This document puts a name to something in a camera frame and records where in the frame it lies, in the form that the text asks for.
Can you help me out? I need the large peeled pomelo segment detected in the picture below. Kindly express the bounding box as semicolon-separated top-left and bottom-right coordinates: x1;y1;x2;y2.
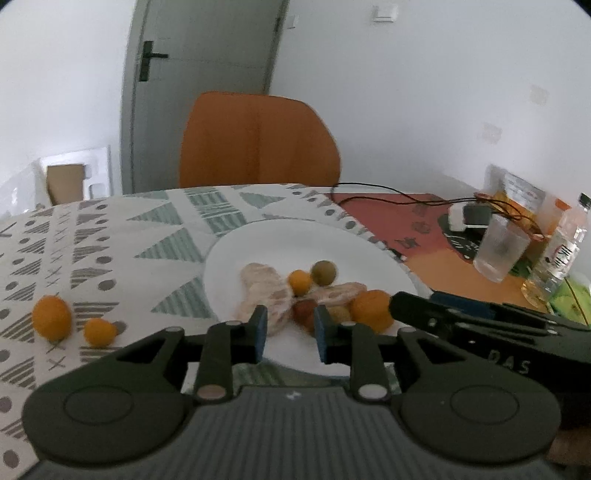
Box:
233;262;297;336

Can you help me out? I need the black cable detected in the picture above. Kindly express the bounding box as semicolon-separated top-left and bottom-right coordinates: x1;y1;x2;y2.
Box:
330;182;483;207

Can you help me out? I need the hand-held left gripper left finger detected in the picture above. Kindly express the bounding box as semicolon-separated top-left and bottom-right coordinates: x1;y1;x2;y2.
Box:
113;305;269;402

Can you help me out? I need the black device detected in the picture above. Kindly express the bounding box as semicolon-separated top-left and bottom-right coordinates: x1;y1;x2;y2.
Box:
463;204;493;227

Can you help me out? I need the red orange printed tablecloth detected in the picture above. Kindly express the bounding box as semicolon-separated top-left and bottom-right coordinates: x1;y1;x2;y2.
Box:
330;191;591;324

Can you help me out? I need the cardboard box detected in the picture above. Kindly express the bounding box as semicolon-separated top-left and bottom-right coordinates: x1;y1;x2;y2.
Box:
46;163;89;206

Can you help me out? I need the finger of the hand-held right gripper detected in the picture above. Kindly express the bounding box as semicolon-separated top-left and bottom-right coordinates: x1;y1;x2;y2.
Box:
430;292;561;329
389;291;552;340

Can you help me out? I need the black door handle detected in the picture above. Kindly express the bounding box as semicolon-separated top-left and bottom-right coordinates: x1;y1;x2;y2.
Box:
139;41;170;83

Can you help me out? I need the brown plum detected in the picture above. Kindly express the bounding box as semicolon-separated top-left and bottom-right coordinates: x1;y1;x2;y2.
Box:
293;299;319;331

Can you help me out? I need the clear plastic bottle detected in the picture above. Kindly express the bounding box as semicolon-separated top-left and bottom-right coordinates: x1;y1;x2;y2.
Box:
521;193;591;311

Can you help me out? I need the orange capped container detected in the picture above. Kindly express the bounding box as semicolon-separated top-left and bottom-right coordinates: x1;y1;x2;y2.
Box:
538;196;574;237

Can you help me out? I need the white foam frame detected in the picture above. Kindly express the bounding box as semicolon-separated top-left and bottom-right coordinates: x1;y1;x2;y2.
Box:
39;145;114;205

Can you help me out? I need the green kiwi fruit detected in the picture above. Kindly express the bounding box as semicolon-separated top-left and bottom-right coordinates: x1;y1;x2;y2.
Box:
310;260;338;286

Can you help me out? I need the clear glass cup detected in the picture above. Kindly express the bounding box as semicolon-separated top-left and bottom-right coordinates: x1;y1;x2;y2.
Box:
473;215;532;284

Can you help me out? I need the patterned white tablecloth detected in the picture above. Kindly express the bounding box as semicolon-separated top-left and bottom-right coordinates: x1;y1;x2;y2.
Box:
0;184;435;480

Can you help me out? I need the orange chair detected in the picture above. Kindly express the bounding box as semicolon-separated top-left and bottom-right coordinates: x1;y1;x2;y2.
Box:
178;91;343;189

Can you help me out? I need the large orange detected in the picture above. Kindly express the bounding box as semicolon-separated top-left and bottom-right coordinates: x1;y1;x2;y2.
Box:
31;295;73;343
348;289;397;334

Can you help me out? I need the small peeled pomelo segment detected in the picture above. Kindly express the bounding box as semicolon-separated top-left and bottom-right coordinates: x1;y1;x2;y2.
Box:
310;281;369;308

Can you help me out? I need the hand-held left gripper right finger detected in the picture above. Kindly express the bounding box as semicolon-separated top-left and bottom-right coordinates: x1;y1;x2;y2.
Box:
314;305;462;402

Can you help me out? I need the clear packet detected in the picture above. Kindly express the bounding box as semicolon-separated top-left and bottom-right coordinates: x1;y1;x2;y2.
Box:
485;164;548;217

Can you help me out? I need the grey door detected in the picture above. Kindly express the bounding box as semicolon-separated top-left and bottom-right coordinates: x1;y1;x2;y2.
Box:
121;0;290;195

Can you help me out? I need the small orange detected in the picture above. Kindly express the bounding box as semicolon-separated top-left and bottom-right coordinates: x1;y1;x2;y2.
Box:
287;270;314;297
83;318;117;350

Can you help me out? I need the white plate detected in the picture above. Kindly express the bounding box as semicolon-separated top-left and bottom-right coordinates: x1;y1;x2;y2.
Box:
203;219;419;371

